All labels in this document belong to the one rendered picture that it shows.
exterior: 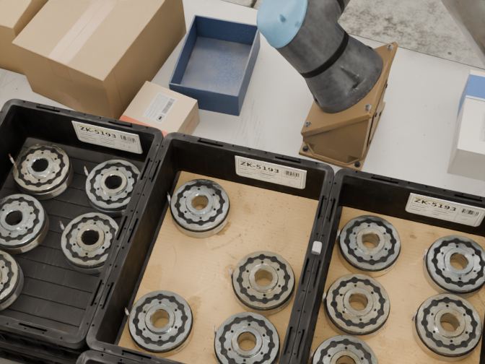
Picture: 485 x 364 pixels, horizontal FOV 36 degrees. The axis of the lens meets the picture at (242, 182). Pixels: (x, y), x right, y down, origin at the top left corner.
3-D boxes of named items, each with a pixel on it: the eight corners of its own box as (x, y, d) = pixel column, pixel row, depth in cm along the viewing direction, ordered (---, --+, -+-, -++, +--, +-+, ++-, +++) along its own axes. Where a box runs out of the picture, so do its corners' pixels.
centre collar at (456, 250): (446, 245, 124) (447, 243, 123) (475, 253, 123) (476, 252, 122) (440, 271, 121) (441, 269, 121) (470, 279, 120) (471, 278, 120)
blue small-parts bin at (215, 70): (196, 35, 170) (194, 14, 164) (260, 46, 168) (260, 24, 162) (171, 104, 160) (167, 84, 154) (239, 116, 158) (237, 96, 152)
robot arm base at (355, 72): (333, 65, 154) (302, 32, 149) (391, 43, 142) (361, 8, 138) (310, 120, 146) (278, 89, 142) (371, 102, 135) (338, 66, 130)
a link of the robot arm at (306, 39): (284, 76, 143) (237, 29, 136) (317, 24, 147) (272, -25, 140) (325, 71, 133) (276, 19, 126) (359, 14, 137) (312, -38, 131)
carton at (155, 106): (151, 102, 161) (146, 80, 154) (200, 121, 158) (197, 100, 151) (112, 158, 153) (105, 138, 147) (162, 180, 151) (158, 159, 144)
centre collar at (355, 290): (344, 285, 120) (344, 284, 120) (374, 291, 120) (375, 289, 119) (340, 314, 118) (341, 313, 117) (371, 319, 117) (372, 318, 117)
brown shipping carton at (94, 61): (106, 1, 176) (93, -51, 163) (187, 32, 171) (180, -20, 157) (32, 92, 163) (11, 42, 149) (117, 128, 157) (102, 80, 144)
